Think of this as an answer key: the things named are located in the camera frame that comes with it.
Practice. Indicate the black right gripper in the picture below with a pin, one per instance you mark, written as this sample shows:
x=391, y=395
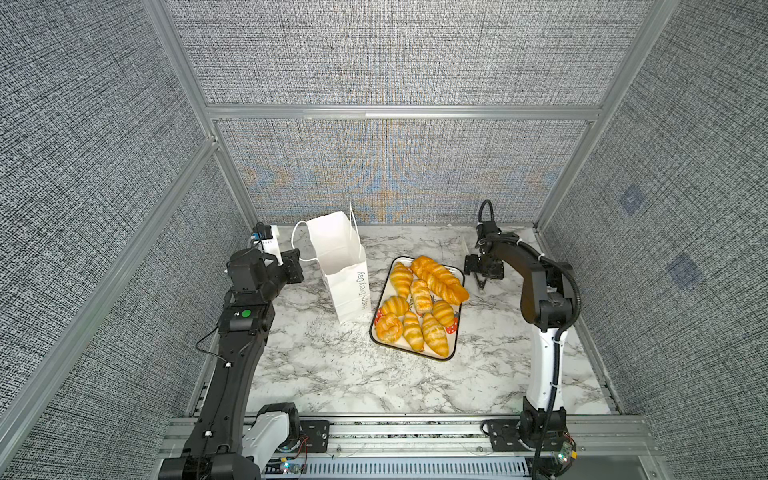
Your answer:
x=470, y=267

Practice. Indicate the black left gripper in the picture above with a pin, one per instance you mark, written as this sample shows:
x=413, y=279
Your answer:
x=290, y=265

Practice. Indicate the long twisted fake bread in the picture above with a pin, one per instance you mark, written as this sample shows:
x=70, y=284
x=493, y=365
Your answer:
x=440, y=280

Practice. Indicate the white printed paper bag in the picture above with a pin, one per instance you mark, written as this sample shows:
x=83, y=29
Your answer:
x=335, y=239

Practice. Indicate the round striped fake bun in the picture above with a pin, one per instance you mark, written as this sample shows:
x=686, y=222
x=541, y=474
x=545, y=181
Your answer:
x=395, y=305
x=444, y=313

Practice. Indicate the flaky fake croissant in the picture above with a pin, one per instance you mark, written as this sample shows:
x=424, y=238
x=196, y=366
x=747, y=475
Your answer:
x=421, y=297
x=434, y=335

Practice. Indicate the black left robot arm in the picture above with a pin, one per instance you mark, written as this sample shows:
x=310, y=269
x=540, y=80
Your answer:
x=219, y=447

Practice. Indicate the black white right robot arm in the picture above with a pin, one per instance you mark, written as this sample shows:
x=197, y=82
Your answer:
x=550, y=303

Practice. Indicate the striped fake croissant top left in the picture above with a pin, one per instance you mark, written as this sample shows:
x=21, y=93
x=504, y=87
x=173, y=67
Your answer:
x=401, y=278

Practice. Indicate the striped fake croissant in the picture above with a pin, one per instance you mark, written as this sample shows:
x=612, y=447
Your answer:
x=412, y=331
x=401, y=278

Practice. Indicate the striped fake croissant bottom middle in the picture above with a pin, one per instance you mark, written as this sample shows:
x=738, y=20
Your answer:
x=412, y=331

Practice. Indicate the knotted fake bread roll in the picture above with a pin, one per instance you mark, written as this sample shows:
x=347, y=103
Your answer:
x=389, y=328

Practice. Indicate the strawberry print serving tray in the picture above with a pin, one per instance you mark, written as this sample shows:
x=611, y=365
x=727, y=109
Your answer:
x=401, y=344

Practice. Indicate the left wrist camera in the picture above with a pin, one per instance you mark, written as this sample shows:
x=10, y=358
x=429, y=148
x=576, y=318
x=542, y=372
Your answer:
x=265, y=238

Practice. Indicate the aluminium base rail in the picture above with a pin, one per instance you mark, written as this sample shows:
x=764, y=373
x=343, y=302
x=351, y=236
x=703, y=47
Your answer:
x=437, y=446

